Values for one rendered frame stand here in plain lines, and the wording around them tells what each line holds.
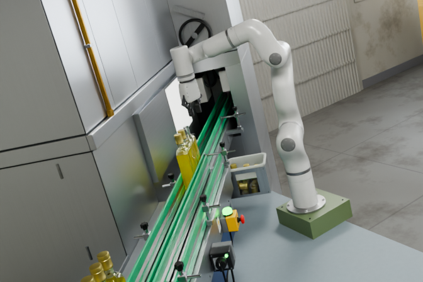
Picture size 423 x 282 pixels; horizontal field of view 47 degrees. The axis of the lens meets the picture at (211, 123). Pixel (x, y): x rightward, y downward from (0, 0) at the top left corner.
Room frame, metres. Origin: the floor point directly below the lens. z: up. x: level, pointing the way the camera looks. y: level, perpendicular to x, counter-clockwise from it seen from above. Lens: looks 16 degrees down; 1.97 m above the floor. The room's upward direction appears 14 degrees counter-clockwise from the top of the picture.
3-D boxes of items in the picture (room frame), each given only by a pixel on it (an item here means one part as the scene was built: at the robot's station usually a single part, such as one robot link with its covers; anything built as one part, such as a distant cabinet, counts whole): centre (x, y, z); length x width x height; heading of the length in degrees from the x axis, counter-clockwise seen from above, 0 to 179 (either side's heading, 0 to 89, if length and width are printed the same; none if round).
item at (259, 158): (2.48, -0.13, 0.97); 0.22 x 0.17 x 0.09; 77
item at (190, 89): (2.29, 0.06, 1.51); 0.10 x 0.07 x 0.11; 138
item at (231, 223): (1.95, 0.03, 0.96); 0.07 x 0.07 x 0.07; 77
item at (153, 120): (2.58, 0.22, 1.32); 0.90 x 0.03 x 0.34; 167
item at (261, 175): (2.48, -0.10, 0.92); 0.27 x 0.17 x 0.15; 77
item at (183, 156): (2.21, 0.17, 1.16); 0.06 x 0.06 x 0.21; 78
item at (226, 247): (1.68, 0.09, 0.96); 0.08 x 0.08 x 0.08; 77
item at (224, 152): (2.39, 0.00, 1.12); 0.17 x 0.03 x 0.12; 77
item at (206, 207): (1.79, 0.08, 1.11); 0.07 x 0.04 x 0.13; 77
